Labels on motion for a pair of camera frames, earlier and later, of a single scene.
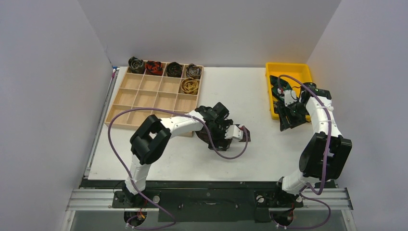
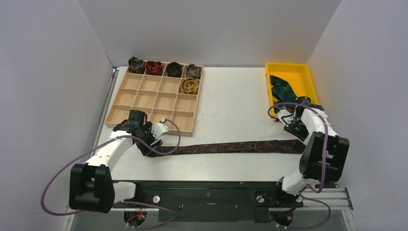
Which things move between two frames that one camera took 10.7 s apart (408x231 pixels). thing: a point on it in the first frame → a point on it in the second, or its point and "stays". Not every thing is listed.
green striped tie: (286, 86) stays
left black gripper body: (218, 133) → (146, 135)
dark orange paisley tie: (203, 134) → (286, 147)
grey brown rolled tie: (193, 71) stays
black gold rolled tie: (174, 70) stays
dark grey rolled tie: (137, 65) stays
